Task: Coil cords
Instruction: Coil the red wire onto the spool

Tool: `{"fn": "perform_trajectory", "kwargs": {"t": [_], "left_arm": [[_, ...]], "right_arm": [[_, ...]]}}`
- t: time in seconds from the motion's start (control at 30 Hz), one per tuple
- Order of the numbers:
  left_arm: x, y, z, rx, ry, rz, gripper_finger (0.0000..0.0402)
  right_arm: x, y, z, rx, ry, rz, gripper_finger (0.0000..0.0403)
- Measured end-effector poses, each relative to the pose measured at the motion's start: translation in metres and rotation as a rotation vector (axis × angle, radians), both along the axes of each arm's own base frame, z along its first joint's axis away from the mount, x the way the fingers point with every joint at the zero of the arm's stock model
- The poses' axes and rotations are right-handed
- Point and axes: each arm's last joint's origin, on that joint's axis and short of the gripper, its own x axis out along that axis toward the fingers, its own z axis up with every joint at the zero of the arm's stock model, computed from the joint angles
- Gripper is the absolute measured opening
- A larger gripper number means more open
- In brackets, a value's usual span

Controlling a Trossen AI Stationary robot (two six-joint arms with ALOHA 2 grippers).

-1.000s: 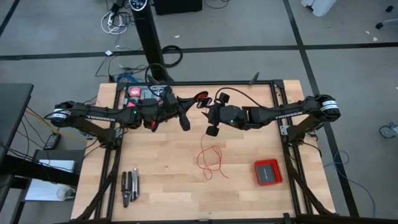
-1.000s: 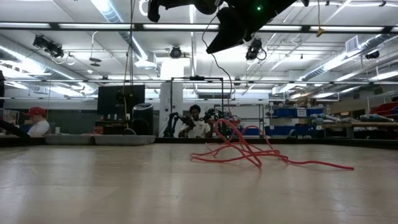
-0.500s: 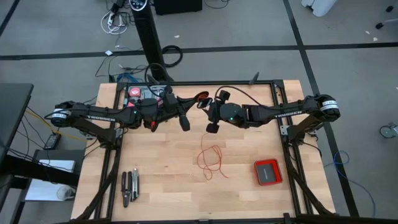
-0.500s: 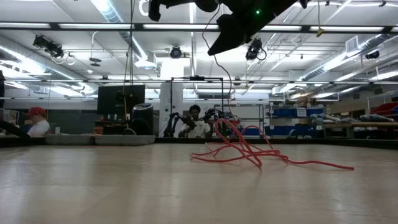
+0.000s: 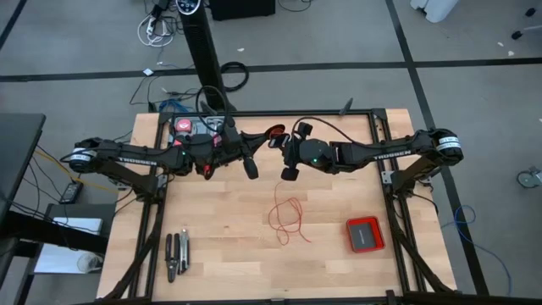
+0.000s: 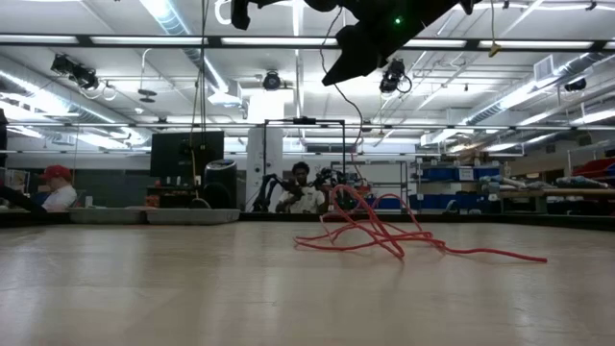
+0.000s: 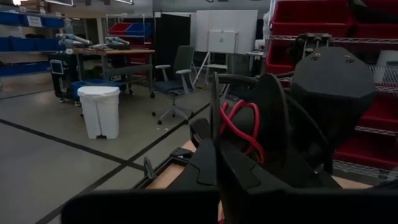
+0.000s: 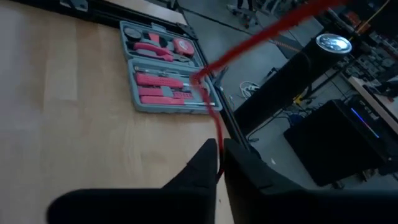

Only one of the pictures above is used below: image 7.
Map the white partition board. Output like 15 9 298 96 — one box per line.
195 9 259 54

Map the black equipment stand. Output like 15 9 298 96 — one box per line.
48 52 78 102

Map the office chair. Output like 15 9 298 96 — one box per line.
151 45 200 125

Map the black angled bracket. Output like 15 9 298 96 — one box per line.
142 157 157 180

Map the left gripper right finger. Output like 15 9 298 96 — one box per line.
218 139 293 191

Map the red storage bin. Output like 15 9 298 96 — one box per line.
334 133 398 170
270 0 354 38
354 0 398 40
357 93 398 131
108 22 133 35
266 42 296 74

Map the thin red wire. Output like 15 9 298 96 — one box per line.
220 98 266 164

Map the black wire spool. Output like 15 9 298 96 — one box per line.
210 72 290 170

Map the blue floor crate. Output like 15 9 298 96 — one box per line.
70 79 125 100

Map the blue storage bin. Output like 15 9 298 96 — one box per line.
126 22 152 37

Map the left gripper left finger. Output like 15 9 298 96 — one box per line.
169 139 218 189

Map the white trash bin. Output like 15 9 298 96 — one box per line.
76 85 121 140

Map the grey fabric bundle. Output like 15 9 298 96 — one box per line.
104 36 131 49
55 33 93 47

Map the wall shelving with blue bins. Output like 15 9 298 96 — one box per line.
0 9 66 77

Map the wooden workbench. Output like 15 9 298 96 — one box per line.
73 48 156 99

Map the black partition panel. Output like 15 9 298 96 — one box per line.
154 14 191 82

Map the silver wire shelving rack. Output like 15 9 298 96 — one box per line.
264 0 398 181

